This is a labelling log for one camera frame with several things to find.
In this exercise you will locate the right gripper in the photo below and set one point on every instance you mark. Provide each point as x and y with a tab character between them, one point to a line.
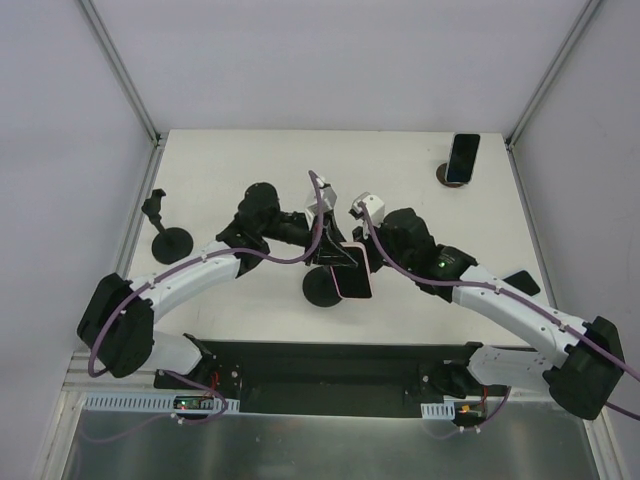
370	250

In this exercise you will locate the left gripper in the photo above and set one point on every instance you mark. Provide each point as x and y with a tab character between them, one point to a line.
318	239

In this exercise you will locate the phone with pink case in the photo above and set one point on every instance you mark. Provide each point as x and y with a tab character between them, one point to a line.
353	280

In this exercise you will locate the black clamp phone stand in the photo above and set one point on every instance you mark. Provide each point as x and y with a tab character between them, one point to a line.
319	289

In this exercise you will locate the phone with clear case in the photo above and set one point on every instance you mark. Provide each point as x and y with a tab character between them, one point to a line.
462	158

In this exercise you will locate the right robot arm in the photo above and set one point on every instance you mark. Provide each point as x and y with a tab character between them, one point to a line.
578	362

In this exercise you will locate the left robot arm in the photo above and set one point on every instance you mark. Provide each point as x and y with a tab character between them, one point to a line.
119	324

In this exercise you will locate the phone with blue case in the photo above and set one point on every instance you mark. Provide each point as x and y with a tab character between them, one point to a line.
524	282

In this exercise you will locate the right circuit board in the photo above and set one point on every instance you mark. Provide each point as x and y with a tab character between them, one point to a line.
451	409

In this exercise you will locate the circuit board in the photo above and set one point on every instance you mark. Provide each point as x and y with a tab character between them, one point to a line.
451	409
204	405

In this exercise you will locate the left circuit board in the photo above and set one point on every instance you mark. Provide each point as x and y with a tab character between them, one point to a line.
204	405

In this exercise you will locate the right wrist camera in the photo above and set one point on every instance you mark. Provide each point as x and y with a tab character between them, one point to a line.
373	204

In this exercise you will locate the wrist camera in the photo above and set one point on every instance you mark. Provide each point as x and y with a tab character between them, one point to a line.
321	200
373	204

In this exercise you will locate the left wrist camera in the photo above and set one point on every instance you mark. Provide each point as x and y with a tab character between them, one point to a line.
321	200

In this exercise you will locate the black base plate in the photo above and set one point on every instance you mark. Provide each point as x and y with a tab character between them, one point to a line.
386	381

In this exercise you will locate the left aluminium frame post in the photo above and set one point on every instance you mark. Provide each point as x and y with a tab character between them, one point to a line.
109	50

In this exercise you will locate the aluminium frame post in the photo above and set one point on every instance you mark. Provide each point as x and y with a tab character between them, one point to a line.
109	50
577	31

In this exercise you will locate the right aluminium frame post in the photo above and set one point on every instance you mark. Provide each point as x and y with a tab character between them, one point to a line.
577	31

